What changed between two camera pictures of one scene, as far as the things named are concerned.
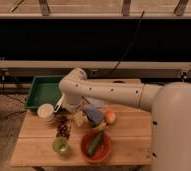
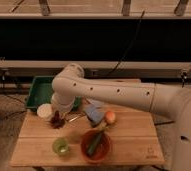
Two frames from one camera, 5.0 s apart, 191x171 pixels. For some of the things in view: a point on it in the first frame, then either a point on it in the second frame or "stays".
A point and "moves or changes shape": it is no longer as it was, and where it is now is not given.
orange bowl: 101,151 stays
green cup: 61,144 stays
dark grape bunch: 63,123 moves or changes shape
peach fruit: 110,117 stays
